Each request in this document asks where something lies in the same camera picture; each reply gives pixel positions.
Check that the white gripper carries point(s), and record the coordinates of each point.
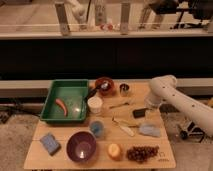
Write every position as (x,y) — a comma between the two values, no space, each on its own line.
(149,105)

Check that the black eraser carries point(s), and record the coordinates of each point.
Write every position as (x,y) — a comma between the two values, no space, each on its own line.
(138,113)

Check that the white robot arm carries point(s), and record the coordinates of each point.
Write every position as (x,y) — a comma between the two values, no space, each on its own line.
(163,88)

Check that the green plastic tray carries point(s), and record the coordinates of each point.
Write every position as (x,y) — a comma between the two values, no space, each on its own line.
(72,93)

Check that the metal fork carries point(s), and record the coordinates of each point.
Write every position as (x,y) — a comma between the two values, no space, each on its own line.
(120,105)

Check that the light blue cloth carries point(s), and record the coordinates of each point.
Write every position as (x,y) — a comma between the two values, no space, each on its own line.
(149,130)

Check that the wooden spatula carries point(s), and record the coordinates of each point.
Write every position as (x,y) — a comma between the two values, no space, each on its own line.
(125,126)

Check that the red bowl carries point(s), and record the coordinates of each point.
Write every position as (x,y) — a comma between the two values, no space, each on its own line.
(109,90)

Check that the black ladle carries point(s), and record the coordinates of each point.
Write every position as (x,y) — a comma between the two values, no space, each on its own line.
(95,91)

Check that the bunch of dark grapes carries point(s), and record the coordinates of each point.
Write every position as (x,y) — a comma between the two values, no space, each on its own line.
(141,154)

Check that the white cup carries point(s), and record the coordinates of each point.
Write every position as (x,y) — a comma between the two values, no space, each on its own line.
(95,104)

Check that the blue glass cup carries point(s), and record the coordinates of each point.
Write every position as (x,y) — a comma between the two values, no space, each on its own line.
(97,128)

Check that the orange fruit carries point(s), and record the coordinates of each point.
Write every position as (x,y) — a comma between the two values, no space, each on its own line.
(114,151)

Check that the purple bowl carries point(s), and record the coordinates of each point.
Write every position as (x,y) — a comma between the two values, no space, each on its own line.
(81,147)

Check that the red chili pepper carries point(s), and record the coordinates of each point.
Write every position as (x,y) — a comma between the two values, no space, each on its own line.
(62,105)

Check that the blue sponge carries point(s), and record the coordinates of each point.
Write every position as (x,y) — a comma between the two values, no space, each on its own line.
(50,143)

